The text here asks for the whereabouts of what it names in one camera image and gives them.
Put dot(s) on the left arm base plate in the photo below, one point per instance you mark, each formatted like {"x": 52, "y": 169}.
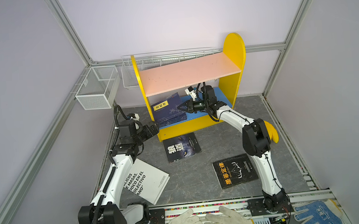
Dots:
{"x": 156, "y": 216}

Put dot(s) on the blue book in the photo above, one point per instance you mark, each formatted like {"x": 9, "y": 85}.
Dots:
{"x": 167, "y": 109}

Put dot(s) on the black book yellow title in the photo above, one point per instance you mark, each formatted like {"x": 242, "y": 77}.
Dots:
{"x": 234, "y": 171}

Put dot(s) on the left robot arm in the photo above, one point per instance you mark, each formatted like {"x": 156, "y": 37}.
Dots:
{"x": 105, "y": 206}

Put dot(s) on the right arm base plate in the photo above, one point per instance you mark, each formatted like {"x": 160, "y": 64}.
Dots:
{"x": 266, "y": 206}

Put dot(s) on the white mesh wall basket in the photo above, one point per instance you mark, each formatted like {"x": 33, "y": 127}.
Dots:
{"x": 99, "y": 87}

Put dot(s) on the white wire basket behind shelf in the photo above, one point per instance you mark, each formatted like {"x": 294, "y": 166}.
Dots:
{"x": 145, "y": 61}

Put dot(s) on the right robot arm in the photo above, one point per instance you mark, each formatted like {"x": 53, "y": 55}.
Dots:
{"x": 257, "y": 136}

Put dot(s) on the white book black lettering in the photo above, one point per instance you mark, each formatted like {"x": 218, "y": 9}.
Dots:
{"x": 146, "y": 181}

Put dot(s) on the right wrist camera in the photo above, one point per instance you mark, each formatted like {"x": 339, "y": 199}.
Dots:
{"x": 190, "y": 91}

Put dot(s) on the yellow bookshelf pink blue shelves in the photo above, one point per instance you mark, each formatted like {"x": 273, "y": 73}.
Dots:
{"x": 226, "y": 66}

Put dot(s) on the yellow toy banana bunch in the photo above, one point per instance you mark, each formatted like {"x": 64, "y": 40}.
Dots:
{"x": 272, "y": 131}

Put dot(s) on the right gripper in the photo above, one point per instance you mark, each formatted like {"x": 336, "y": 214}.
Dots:
{"x": 190, "y": 106}

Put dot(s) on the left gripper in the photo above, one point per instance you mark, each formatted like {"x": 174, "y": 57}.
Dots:
{"x": 149, "y": 134}

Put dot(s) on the blue dotted work glove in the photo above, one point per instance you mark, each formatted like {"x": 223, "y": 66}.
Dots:
{"x": 319, "y": 212}

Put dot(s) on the black wolf cover book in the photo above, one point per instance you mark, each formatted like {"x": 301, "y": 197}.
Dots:
{"x": 181, "y": 147}

